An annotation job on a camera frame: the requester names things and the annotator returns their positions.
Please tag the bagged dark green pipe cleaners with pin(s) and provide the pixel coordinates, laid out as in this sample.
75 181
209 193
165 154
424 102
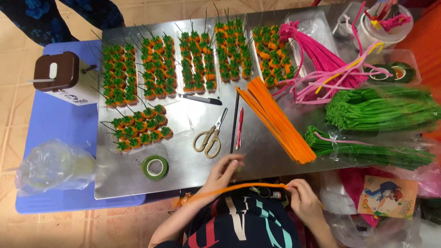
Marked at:
365 151

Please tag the group of small craft carrots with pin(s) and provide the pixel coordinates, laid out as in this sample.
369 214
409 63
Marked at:
119 77
158 69
196 65
274 57
234 51
143 127

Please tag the dark green tape roll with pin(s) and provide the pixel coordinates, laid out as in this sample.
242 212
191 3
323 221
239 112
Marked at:
379 73
403 71

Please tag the person's right fingers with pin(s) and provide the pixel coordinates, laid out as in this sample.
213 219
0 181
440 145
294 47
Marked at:
294 189

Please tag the yellow pipe cleaner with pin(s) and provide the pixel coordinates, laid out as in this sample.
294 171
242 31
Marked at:
348 66

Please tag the brown and white box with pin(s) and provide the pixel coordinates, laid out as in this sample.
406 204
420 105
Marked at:
62 77

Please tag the person's left fingers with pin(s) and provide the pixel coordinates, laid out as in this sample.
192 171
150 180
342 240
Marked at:
232 163

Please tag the red pen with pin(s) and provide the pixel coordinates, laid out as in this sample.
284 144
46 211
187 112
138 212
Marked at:
239 127

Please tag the clear plastic box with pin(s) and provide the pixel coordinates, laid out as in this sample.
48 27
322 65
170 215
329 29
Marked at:
411 57

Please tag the black marker pen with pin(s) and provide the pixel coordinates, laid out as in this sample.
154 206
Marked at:
201 100

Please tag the blue plastic stool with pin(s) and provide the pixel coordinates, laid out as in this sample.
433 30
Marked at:
55 131

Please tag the light green floral tape roll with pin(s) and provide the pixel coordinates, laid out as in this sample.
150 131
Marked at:
146 168

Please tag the white plastic bag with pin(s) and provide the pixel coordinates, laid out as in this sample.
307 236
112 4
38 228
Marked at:
337 199

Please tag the clear plastic cup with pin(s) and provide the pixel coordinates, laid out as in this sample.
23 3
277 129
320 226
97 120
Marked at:
344 20

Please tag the cartoon printed booklet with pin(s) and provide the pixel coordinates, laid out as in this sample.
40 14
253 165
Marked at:
387 197

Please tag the bundle of bright green pipe cleaners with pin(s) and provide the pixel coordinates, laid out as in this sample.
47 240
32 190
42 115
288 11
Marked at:
375 108

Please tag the clear plastic bag with cup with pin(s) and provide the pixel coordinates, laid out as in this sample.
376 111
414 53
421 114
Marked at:
55 168

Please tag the person's left hand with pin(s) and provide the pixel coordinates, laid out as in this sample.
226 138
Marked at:
220 174

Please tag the person's black printed shirt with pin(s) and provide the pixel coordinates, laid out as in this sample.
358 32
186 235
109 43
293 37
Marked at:
241 224

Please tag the thin black rod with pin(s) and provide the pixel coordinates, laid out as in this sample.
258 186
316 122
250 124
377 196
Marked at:
235 120

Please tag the person's right hand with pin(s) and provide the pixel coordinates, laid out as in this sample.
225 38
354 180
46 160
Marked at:
306 203

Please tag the single orange pipe cleaner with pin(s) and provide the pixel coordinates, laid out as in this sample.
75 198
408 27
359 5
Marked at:
248 185

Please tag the loose light pink pipe cleaners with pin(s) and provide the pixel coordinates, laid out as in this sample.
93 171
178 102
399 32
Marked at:
322 90

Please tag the stack of orange pipe cleaners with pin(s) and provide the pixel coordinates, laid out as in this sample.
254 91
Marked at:
275 120

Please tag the bundle of hot pink pipe cleaners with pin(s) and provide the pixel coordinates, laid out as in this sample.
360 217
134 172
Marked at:
324 60

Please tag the white plastic bucket with supplies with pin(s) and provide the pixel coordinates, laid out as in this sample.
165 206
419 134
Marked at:
382 32

